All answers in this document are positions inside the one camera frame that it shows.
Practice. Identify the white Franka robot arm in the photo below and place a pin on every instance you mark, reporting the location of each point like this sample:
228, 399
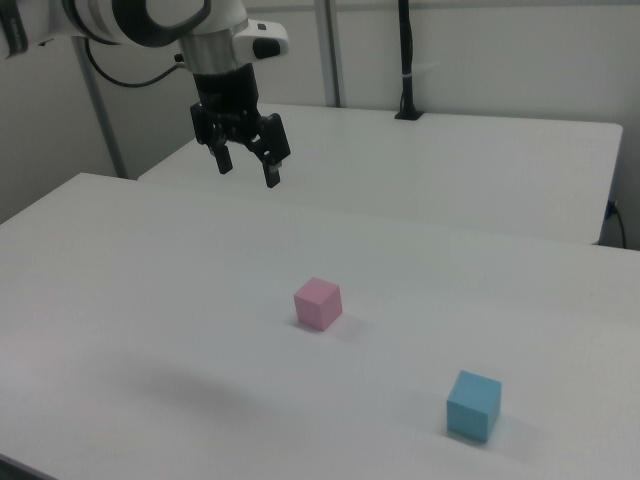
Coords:
125, 20

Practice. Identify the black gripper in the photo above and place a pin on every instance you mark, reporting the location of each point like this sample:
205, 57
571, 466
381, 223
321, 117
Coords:
227, 95

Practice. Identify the blue cube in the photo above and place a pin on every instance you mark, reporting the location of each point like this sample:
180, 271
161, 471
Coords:
470, 407

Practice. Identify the grey partition post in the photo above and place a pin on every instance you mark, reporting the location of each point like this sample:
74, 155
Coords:
332, 50
102, 115

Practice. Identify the black pole stand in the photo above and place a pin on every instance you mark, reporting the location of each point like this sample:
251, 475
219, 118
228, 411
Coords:
407, 60

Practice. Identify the pink cube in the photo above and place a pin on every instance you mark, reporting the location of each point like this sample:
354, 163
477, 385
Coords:
315, 305

